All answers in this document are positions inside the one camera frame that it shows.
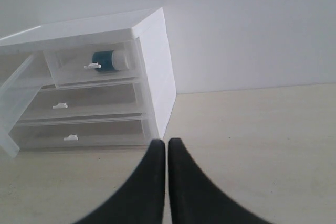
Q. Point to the clear bottom wide drawer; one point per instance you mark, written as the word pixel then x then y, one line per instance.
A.
pixel 83 133

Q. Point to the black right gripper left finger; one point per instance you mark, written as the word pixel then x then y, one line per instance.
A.
pixel 141 198

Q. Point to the clear middle wide drawer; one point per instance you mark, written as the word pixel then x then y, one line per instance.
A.
pixel 118 99

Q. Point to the teal bottle white cap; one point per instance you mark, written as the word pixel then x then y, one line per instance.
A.
pixel 112 60

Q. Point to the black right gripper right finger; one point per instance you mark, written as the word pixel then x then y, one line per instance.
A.
pixel 194 198

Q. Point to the white plastic drawer cabinet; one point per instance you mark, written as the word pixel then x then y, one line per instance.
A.
pixel 145 28

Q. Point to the clear wide drawer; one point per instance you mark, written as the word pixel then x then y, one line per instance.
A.
pixel 83 133
pixel 118 99

